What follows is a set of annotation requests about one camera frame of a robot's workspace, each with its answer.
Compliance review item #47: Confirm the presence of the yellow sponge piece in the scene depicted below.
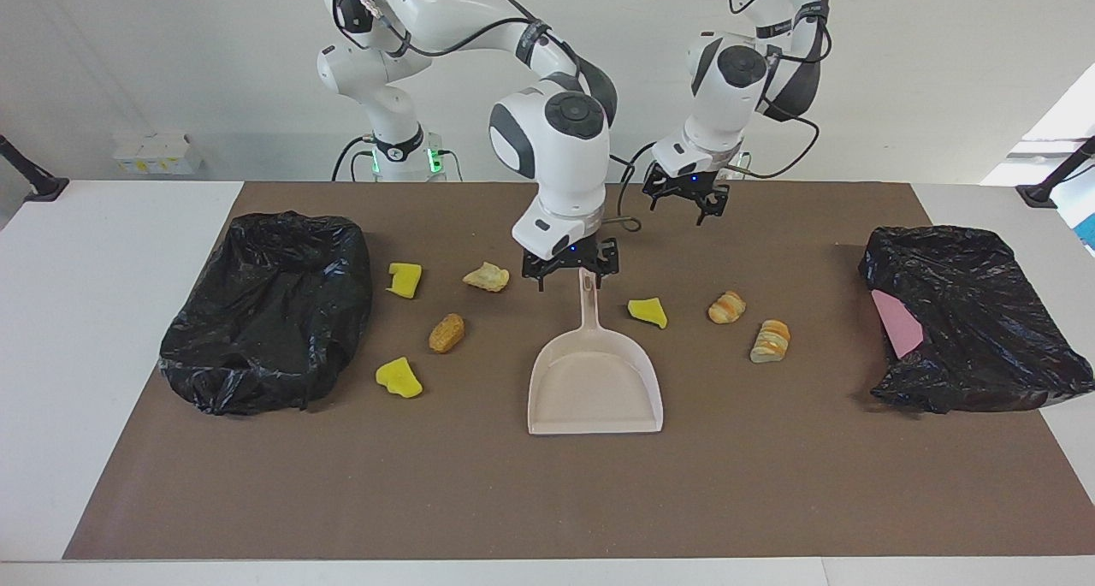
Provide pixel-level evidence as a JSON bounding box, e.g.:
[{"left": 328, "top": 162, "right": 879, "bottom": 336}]
[
  {"left": 628, "top": 297, "right": 669, "bottom": 329},
  {"left": 387, "top": 263, "right": 423, "bottom": 299},
  {"left": 376, "top": 357, "right": 423, "bottom": 399}
]

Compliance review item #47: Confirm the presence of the small orange croissant piece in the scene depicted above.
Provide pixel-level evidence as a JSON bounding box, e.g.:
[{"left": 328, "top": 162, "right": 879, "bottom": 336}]
[{"left": 707, "top": 290, "right": 747, "bottom": 325}]

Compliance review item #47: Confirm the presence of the brown bread roll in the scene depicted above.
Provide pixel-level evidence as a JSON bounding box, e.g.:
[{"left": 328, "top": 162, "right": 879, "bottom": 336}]
[{"left": 428, "top": 313, "right": 466, "bottom": 354}]

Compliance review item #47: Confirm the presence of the beige plastic dustpan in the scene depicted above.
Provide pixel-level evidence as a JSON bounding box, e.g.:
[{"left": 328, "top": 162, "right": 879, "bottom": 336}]
[{"left": 527, "top": 267, "right": 665, "bottom": 435}]

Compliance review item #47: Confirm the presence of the large striped croissant piece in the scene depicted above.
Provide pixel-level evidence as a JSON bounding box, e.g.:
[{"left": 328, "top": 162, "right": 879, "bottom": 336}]
[{"left": 750, "top": 319, "right": 791, "bottom": 364}]

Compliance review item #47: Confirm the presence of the black trash bag bin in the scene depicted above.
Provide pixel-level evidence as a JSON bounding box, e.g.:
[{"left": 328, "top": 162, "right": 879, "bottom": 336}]
[{"left": 158, "top": 210, "right": 374, "bottom": 417}]

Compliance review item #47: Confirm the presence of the black bag bin with card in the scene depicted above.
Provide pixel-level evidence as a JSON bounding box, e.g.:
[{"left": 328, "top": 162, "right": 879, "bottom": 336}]
[{"left": 859, "top": 224, "right": 1095, "bottom": 414}]

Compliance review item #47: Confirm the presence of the brown table mat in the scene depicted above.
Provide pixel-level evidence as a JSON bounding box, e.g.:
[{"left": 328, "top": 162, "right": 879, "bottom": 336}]
[{"left": 62, "top": 181, "right": 1095, "bottom": 561}]

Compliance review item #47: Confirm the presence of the pink card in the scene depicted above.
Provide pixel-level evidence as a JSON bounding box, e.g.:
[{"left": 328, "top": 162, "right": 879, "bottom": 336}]
[{"left": 871, "top": 289, "right": 925, "bottom": 359}]

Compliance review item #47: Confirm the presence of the black clamp stand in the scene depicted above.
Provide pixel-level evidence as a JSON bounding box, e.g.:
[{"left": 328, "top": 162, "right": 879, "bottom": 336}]
[
  {"left": 1016, "top": 137, "right": 1095, "bottom": 209},
  {"left": 0, "top": 134, "right": 69, "bottom": 203}
]

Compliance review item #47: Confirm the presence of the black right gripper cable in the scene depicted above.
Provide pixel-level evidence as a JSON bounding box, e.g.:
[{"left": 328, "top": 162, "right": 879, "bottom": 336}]
[{"left": 603, "top": 152, "right": 642, "bottom": 232}]

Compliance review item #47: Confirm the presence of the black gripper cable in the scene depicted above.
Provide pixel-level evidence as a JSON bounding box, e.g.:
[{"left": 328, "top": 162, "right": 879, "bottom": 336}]
[
  {"left": 603, "top": 152, "right": 642, "bottom": 232},
  {"left": 727, "top": 0, "right": 832, "bottom": 181}
]

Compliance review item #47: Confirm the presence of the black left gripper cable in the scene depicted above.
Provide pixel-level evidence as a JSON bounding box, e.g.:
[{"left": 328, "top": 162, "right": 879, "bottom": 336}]
[{"left": 727, "top": 0, "right": 832, "bottom": 181}]

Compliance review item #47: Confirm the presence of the black base cable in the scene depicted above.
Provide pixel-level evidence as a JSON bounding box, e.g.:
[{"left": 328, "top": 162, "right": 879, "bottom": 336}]
[{"left": 332, "top": 135, "right": 377, "bottom": 182}]

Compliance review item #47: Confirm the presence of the white wall socket box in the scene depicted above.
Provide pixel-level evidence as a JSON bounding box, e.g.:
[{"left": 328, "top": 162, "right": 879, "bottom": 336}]
[{"left": 112, "top": 133, "right": 204, "bottom": 175}]

